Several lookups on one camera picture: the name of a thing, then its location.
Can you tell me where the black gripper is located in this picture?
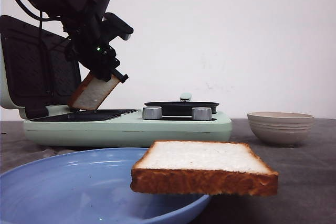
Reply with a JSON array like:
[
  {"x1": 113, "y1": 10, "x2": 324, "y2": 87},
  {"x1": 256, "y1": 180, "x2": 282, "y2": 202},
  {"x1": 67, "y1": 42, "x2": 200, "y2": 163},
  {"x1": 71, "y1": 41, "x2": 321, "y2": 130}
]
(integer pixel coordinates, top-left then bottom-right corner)
[{"x1": 62, "y1": 12, "x2": 129, "y2": 83}]

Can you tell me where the white bread slice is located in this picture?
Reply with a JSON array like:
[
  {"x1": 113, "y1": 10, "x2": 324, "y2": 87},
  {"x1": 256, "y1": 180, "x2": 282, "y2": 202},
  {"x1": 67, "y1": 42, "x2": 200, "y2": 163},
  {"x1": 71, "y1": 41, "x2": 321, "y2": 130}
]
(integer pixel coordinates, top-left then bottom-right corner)
[
  {"x1": 130, "y1": 140, "x2": 278, "y2": 196},
  {"x1": 67, "y1": 72, "x2": 120, "y2": 110}
]

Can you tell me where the mint green sandwich maker lid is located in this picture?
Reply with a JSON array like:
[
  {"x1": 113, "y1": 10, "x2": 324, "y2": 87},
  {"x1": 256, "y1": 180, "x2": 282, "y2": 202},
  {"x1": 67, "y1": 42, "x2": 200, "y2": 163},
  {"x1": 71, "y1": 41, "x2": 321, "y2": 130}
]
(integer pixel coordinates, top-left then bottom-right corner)
[{"x1": 1, "y1": 15, "x2": 81, "y2": 119}]

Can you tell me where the beige ribbed ceramic bowl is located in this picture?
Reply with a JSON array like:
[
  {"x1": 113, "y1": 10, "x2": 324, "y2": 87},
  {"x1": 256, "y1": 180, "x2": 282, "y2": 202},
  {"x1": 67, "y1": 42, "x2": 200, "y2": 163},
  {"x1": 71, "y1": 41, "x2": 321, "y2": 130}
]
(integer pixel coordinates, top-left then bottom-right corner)
[{"x1": 247, "y1": 112, "x2": 314, "y2": 146}]

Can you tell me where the mint green breakfast maker base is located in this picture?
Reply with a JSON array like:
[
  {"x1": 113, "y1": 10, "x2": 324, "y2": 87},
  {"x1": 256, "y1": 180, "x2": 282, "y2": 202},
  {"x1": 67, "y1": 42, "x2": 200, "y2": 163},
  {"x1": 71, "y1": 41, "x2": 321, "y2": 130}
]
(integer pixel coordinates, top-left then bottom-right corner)
[{"x1": 24, "y1": 109, "x2": 232, "y2": 147}]

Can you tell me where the left silver control knob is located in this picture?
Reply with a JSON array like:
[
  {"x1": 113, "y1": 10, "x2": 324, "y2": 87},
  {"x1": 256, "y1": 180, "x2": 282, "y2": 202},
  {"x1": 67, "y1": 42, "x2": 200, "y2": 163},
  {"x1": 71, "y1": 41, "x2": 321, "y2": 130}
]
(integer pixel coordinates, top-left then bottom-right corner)
[{"x1": 142, "y1": 106, "x2": 162, "y2": 120}]

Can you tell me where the silver control knob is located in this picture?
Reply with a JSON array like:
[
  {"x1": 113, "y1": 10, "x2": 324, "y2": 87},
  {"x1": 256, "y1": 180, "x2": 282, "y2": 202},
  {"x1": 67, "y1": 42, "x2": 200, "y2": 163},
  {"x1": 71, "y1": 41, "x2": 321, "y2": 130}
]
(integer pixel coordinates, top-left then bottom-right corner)
[
  {"x1": 192, "y1": 107, "x2": 212, "y2": 121},
  {"x1": 142, "y1": 106, "x2": 162, "y2": 120}
]

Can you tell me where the black round frying pan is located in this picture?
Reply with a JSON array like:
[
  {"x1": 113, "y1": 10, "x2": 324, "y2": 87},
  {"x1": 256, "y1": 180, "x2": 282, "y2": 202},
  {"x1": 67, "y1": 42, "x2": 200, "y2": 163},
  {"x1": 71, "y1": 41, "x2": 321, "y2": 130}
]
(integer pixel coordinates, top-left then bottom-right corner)
[{"x1": 144, "y1": 93, "x2": 219, "y2": 116}]

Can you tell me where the right silver control knob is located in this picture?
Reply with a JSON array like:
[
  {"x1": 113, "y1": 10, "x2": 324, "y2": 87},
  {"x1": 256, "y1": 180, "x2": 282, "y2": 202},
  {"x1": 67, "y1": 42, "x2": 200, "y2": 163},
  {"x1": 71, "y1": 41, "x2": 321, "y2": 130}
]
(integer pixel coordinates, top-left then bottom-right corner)
[{"x1": 192, "y1": 107, "x2": 212, "y2": 121}]

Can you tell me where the blue round plate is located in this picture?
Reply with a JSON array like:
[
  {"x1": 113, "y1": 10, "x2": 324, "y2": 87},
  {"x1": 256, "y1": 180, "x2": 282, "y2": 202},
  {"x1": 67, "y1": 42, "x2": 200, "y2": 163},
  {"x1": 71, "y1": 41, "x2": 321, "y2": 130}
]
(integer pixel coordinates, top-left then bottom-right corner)
[{"x1": 1, "y1": 148, "x2": 211, "y2": 223}]

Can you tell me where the grey table cloth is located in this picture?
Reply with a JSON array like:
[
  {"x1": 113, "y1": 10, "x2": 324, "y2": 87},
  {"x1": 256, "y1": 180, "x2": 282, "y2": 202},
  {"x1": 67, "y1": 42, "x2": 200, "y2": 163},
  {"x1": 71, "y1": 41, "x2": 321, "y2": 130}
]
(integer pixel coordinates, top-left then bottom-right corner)
[{"x1": 1, "y1": 119, "x2": 335, "y2": 223}]

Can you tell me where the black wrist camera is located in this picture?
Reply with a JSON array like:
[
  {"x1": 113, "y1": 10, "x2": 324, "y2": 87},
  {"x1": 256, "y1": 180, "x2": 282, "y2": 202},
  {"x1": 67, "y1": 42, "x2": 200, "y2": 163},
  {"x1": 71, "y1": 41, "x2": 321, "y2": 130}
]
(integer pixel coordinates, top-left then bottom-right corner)
[{"x1": 102, "y1": 13, "x2": 134, "y2": 41}]

